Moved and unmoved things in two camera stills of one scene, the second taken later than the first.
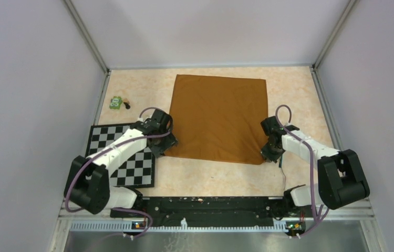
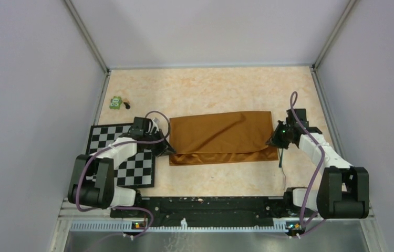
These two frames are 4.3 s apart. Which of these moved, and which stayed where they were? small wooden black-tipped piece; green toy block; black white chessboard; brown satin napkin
Moved: brown satin napkin
Stayed: green toy block; small wooden black-tipped piece; black white chessboard
